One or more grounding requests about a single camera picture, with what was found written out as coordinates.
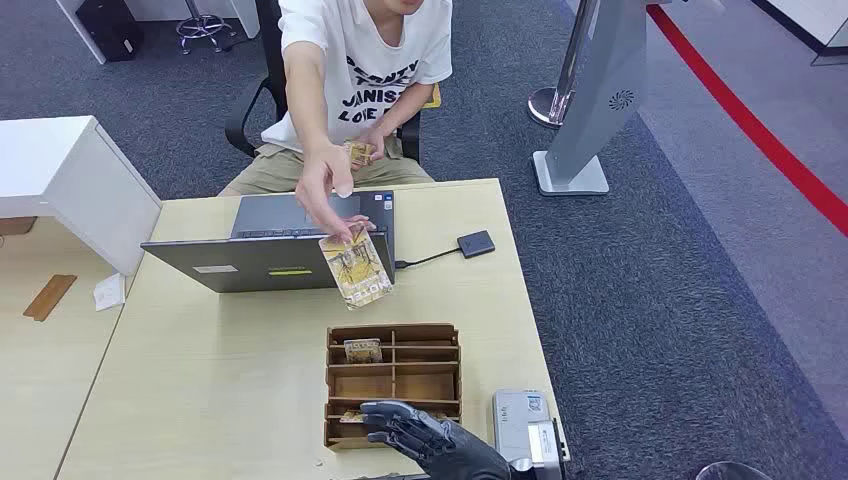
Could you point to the person's right hand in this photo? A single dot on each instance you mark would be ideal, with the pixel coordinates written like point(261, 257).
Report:
point(324, 179)

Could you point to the person's left hand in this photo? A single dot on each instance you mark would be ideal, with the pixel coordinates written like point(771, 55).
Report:
point(374, 140)

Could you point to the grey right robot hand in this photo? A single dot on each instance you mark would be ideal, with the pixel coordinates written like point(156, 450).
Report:
point(450, 454)

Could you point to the yellow patterned card stack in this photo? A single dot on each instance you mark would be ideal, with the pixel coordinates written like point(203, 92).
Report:
point(361, 154)

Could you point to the yellow tree-print ID card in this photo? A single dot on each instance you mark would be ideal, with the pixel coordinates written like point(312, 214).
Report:
point(358, 272)

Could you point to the person's left forearm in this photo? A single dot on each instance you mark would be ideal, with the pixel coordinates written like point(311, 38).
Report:
point(407, 106)

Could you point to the person's right forearm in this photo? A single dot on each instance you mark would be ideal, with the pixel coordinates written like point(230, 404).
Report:
point(310, 106)

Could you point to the person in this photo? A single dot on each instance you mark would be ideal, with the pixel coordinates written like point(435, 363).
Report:
point(358, 79)

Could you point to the white card reader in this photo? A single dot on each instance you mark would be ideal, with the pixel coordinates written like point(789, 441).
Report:
point(513, 417)

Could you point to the wooden card organizer box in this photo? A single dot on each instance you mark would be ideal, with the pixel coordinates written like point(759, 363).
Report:
point(424, 384)

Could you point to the yellow hotel key card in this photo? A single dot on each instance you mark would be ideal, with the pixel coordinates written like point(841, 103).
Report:
point(363, 351)
point(351, 416)

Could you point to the grey laptop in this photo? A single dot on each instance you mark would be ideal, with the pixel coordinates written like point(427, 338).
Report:
point(265, 265)

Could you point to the black office chair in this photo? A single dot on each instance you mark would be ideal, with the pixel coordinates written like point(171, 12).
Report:
point(272, 40)

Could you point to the white desk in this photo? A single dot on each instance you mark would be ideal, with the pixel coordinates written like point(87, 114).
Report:
point(246, 16)

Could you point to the chrome stool base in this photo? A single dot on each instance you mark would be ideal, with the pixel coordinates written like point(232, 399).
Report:
point(202, 26)

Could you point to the grey kiosk stand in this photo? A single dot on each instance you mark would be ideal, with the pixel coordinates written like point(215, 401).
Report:
point(596, 99)

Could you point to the white paper slip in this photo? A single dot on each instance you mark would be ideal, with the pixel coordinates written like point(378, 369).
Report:
point(108, 293)

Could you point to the white cabinet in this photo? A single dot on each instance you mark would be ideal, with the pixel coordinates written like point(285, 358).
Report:
point(66, 166)

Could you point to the black computer tower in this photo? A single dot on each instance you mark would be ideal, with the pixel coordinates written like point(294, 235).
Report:
point(109, 26)

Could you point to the clear round dome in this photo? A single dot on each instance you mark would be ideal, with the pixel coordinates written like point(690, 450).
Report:
point(732, 472)

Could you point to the brown wooden strip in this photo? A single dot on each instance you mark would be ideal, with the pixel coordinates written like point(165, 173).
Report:
point(50, 298)

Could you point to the brown wooden block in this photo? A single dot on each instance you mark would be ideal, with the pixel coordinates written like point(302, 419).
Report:
point(16, 226)

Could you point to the white counter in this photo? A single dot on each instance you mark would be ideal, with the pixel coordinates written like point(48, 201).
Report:
point(815, 16)

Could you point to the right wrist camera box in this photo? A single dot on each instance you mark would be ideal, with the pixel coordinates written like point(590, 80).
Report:
point(546, 450)

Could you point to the chrome stanchion post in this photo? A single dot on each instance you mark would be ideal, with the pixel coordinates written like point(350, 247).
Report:
point(563, 79)

